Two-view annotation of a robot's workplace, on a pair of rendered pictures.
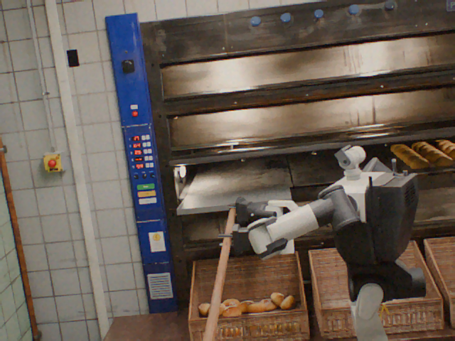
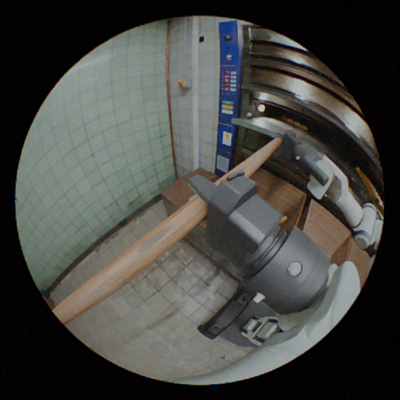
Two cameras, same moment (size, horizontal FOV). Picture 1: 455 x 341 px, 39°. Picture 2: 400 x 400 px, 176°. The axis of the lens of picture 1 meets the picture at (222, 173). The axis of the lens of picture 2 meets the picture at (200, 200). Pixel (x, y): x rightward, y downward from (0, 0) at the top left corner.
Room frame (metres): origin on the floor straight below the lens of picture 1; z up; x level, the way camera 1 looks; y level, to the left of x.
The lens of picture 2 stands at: (2.30, -0.05, 1.33)
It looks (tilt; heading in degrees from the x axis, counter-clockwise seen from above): 47 degrees down; 38
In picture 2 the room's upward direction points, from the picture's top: straight up
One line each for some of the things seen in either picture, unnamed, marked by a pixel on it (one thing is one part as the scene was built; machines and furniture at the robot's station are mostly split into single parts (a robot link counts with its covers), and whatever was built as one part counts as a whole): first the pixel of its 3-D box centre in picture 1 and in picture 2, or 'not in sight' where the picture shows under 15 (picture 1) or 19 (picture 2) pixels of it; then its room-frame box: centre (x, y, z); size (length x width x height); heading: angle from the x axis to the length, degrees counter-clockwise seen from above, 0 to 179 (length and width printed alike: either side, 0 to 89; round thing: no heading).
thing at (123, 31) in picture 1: (175, 183); (263, 120); (4.17, 0.33, 1.07); 1.93 x 0.16 x 2.15; 175
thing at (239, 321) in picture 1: (247, 297); (259, 206); (2.95, -0.05, 0.72); 0.56 x 0.49 x 0.28; 86
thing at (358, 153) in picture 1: (352, 160); not in sight; (2.31, -0.49, 1.47); 0.10 x 0.07 x 0.09; 146
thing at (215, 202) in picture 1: (235, 197); (287, 133); (3.09, -0.05, 1.19); 0.55 x 0.36 x 0.03; 85
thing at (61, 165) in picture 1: (55, 161); (184, 83); (3.24, 0.85, 1.46); 0.10 x 0.07 x 0.10; 85
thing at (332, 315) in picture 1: (371, 287); (322, 250); (2.89, -0.65, 0.72); 0.56 x 0.49 x 0.28; 86
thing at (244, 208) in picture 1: (249, 211); (296, 151); (2.78, -0.10, 1.20); 0.12 x 0.10 x 0.13; 50
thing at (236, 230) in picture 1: (249, 239); (256, 246); (2.38, -0.07, 1.20); 0.12 x 0.10 x 0.13; 77
